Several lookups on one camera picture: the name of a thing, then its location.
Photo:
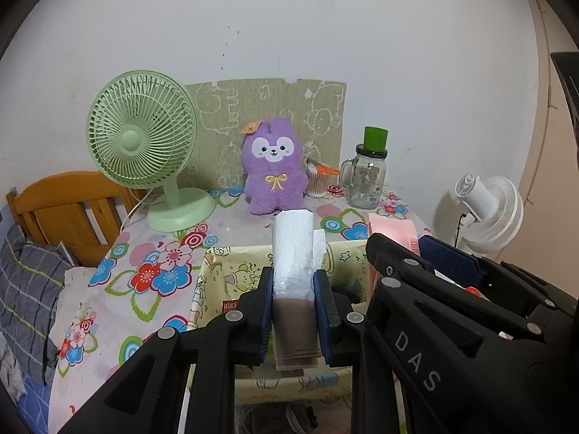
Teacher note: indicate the white and brown roll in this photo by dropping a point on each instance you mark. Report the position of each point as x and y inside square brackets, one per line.
[298, 252]

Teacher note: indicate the grey plaid pillow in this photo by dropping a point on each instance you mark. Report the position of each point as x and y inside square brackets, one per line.
[32, 279]

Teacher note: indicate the cotton swab container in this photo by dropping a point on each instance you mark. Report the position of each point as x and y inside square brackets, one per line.
[319, 176]

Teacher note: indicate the beige door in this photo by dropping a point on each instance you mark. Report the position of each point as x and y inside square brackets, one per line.
[549, 237]

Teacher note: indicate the glass jar green lid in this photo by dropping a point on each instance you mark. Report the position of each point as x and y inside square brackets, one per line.
[363, 177]

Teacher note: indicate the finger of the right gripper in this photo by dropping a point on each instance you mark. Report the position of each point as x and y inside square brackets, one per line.
[451, 262]

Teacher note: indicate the purple plush toy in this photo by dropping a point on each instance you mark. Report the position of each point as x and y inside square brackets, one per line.
[271, 156]

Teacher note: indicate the pink packet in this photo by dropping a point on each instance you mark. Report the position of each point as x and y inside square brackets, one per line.
[390, 241]

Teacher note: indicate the grey knitted gloves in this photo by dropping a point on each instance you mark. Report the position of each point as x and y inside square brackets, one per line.
[275, 418]

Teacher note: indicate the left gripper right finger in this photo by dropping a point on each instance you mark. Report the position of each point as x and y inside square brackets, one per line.
[328, 320]

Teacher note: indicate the floral tablecloth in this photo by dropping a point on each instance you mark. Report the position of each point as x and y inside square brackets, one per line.
[183, 279]

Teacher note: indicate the white standing fan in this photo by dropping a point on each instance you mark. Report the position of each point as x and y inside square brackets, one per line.
[495, 213]

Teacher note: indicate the green desk fan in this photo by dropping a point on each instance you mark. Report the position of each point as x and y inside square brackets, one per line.
[140, 132]

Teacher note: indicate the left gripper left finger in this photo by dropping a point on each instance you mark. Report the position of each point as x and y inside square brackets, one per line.
[263, 313]

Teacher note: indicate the wooden bed headboard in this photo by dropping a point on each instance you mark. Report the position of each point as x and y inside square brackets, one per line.
[77, 209]

